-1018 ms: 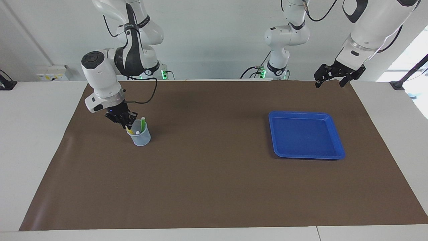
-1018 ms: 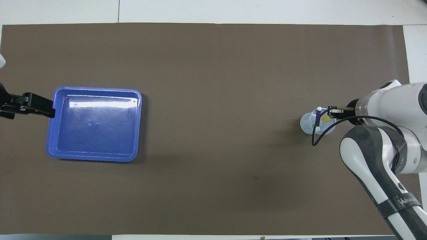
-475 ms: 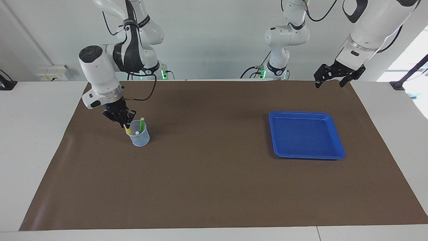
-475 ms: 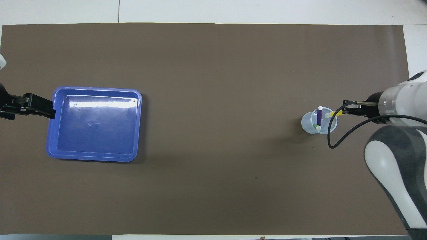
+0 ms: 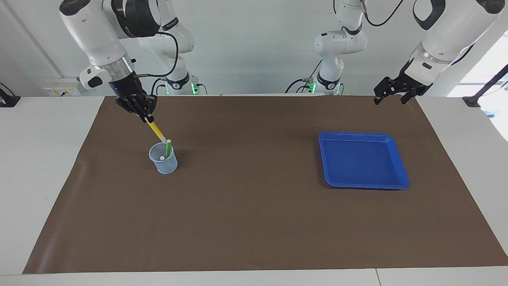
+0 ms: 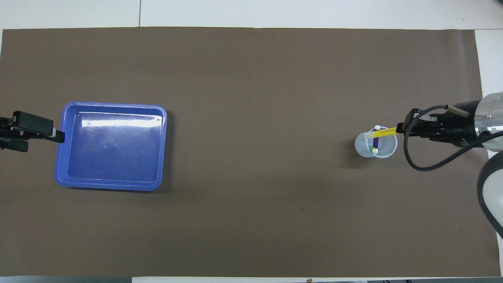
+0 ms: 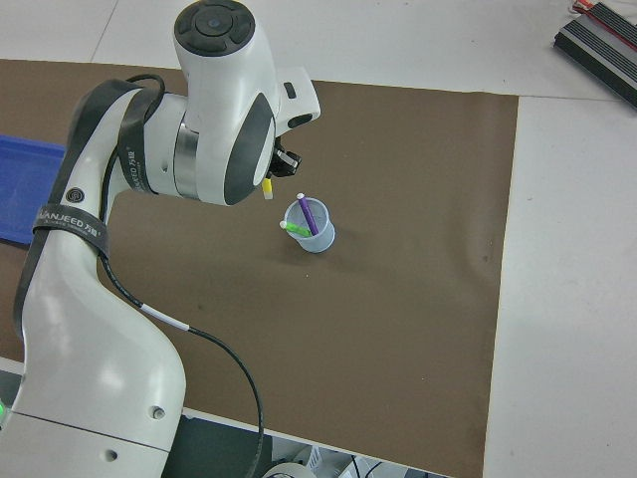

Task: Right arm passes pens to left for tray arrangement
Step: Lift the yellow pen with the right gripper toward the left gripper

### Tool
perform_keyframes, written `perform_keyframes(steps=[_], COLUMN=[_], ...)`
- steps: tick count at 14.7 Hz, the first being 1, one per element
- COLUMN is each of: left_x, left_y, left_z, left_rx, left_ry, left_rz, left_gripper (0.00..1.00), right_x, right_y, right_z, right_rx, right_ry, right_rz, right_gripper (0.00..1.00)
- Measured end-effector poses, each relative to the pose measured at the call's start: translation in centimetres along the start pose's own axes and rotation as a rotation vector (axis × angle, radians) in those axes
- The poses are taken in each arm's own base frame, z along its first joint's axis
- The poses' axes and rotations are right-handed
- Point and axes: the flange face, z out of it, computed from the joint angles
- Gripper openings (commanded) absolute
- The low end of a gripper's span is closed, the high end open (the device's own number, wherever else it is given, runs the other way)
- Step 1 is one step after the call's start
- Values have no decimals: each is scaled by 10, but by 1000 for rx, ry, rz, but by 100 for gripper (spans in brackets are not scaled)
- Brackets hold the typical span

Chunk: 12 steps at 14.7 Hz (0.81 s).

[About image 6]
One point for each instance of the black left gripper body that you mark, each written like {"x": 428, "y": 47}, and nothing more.
{"x": 7, "y": 127}

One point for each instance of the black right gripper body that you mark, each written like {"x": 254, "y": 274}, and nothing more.
{"x": 461, "y": 124}

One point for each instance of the yellow highlighter pen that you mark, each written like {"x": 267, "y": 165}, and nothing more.
{"x": 383, "y": 133}

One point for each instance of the purple highlighter pen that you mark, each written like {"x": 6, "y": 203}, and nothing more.
{"x": 375, "y": 141}

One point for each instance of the green highlighter pen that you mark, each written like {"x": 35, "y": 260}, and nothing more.
{"x": 373, "y": 150}

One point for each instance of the blue plastic tray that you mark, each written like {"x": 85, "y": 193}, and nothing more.
{"x": 114, "y": 157}

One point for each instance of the translucent mesh pen cup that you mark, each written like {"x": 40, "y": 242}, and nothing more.
{"x": 359, "y": 147}

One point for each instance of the brown table mat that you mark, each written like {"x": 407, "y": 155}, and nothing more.
{"x": 251, "y": 220}

